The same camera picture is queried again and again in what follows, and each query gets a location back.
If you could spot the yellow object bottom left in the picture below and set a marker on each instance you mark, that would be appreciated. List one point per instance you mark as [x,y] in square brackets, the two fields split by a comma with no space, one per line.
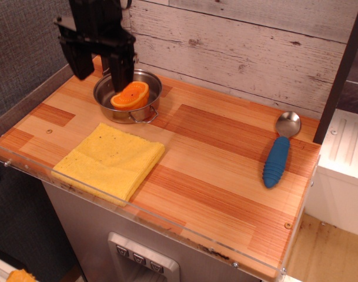
[20,276]

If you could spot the yellow folded cloth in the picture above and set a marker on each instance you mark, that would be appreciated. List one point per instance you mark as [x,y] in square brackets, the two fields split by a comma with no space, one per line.
[109,164]

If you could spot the clear acrylic guard rail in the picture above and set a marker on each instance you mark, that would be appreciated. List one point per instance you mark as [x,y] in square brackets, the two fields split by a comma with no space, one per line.
[211,195]

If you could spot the blue handled metal spoon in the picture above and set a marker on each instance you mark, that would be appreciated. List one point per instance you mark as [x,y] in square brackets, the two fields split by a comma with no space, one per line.
[287,125]

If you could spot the silver metal pot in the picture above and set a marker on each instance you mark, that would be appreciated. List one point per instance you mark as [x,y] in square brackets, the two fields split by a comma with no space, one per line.
[103,91]

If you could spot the silver toy fridge cabinet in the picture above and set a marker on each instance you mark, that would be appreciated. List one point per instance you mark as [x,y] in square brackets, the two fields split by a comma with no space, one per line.
[113,246]

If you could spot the white toy sink unit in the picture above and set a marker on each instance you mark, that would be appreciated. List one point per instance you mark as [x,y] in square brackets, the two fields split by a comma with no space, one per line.
[333,196]

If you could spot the orange slice toy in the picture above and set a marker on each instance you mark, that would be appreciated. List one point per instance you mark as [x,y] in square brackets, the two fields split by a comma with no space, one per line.
[134,96]

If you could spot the dark vertical post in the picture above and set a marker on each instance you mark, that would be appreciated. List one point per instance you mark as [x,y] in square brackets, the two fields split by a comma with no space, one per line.
[338,84]

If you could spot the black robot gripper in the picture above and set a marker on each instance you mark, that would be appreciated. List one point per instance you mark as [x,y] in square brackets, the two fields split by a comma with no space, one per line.
[95,27]

